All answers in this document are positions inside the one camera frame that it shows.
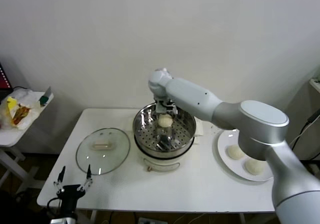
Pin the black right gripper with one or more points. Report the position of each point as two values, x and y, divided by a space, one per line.
166 103

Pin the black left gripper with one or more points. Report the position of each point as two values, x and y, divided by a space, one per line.
70 196

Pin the white steamed baozi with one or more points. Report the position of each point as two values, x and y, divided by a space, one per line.
235 152
165 121
254 166

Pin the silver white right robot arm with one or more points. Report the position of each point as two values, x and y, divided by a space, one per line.
250 124

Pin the perforated steel steamer basket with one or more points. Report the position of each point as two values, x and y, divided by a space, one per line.
147 136

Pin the white electric cooker base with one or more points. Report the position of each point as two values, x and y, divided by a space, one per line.
160 163

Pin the white side table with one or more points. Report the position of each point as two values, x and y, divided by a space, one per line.
10 139

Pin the white oval plate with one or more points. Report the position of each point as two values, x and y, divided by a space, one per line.
225 164

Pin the green and silver small packet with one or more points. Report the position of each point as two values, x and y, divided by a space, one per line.
45 98

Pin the plastic bag with yellow food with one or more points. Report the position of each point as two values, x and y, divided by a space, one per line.
20 109

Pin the white shelf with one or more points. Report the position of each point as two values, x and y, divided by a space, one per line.
315 83

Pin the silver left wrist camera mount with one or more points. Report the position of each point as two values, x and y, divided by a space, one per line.
62 221

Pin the white furniture base frame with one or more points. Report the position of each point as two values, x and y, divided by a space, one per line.
313 169

